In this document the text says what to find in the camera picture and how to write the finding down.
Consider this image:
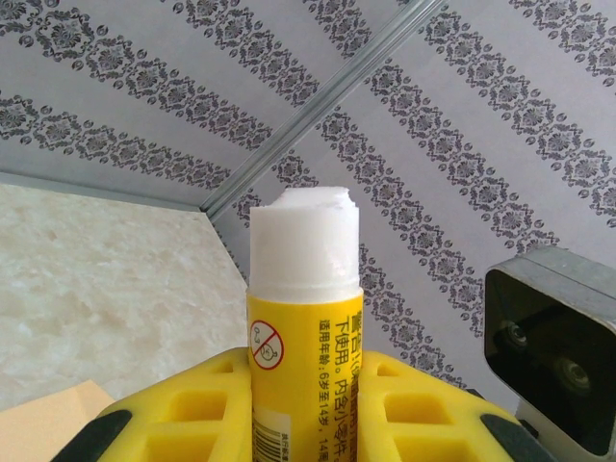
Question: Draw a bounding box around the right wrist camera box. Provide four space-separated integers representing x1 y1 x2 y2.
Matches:
483 247 616 461

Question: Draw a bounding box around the aluminium back rail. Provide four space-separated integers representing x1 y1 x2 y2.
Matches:
0 168 206 213

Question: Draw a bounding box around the aluminium frame post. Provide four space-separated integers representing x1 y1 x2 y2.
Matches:
197 0 447 216

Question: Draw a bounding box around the manila paper envelope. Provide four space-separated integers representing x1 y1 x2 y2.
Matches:
0 378 116 462

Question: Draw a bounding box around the yellow glue stick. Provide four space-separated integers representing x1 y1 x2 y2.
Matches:
244 185 366 462

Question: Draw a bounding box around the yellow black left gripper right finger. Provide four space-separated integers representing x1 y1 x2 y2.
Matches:
361 349 548 462

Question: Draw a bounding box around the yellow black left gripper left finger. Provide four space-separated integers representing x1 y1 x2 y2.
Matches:
57 348 252 462

